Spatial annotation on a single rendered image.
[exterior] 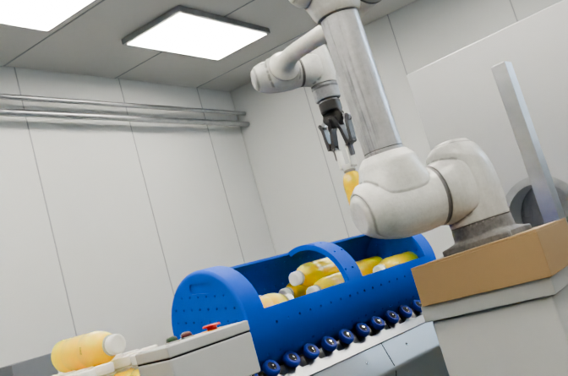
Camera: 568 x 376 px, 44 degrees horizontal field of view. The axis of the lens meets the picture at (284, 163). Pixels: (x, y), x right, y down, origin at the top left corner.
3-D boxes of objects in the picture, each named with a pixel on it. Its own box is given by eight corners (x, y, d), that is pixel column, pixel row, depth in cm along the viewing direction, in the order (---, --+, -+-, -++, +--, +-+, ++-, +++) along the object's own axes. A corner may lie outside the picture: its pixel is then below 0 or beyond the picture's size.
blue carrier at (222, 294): (446, 306, 226) (429, 218, 228) (259, 389, 161) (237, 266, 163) (374, 308, 245) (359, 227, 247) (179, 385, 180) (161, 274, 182)
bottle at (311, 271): (346, 280, 210) (306, 292, 196) (327, 275, 214) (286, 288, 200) (346, 256, 209) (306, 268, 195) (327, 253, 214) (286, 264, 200)
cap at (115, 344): (120, 333, 140) (126, 332, 139) (122, 353, 139) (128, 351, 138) (104, 335, 137) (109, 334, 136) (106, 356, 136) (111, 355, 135)
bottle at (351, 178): (374, 220, 234) (357, 166, 237) (377, 218, 227) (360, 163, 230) (353, 226, 233) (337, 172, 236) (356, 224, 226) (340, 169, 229)
